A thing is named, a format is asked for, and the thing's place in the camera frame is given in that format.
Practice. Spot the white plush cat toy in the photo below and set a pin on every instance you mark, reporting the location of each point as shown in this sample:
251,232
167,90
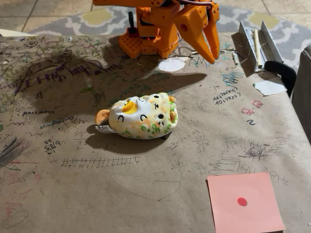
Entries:
143,119

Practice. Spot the white tape piece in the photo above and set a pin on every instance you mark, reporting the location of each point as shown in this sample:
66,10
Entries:
269,87

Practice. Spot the black curved clamp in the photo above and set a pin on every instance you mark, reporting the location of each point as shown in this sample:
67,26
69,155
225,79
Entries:
284,70

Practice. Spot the scribbled brown paper table cover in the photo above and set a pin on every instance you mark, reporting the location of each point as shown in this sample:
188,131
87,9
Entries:
97,182

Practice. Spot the grey yellow patterned rug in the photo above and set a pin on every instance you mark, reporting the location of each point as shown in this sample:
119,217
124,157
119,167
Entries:
102,20

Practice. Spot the pink sticky note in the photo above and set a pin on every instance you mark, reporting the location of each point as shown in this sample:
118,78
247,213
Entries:
243,218

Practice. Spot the metal paper cutter rail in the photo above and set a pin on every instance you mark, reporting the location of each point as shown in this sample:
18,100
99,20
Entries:
269,43

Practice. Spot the grey upholstered seat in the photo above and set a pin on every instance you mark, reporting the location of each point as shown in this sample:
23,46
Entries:
302,82

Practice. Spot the white round paper patch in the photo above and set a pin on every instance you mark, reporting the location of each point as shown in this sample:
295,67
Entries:
171,65

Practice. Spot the pale wooden stick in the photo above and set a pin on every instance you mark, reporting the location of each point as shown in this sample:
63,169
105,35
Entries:
258,48

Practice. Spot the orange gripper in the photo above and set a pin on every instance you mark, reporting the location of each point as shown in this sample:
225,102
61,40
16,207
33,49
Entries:
192,27

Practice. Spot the white paper sheet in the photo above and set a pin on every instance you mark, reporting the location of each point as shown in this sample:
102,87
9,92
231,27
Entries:
12,33

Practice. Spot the small red oval object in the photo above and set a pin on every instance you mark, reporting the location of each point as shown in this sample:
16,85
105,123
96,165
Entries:
242,201

